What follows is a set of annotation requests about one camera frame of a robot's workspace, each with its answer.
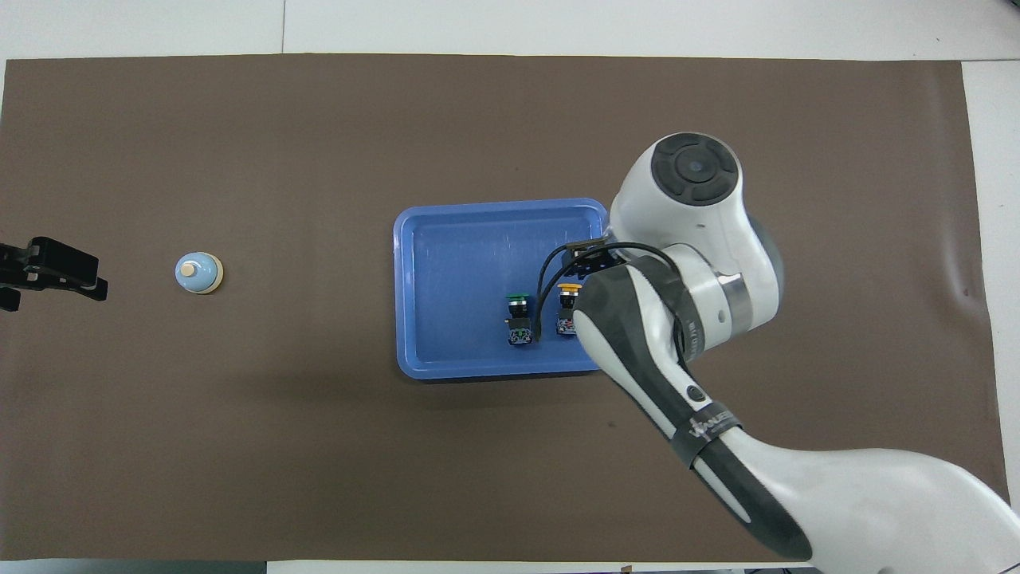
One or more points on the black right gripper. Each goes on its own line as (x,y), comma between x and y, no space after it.
(590,261)

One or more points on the green mushroom push button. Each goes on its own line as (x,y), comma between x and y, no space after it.
(519,319)

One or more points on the brown table mat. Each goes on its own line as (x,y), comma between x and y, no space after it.
(239,438)

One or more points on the light blue call bell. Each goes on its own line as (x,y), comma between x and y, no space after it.
(199,274)

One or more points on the yellow mushroom push button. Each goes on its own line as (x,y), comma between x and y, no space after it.
(567,307)

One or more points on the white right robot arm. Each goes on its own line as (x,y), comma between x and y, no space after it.
(717,263)

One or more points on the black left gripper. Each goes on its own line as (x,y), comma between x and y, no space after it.
(32,267)

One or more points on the blue plastic tray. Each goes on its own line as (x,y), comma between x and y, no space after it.
(454,287)

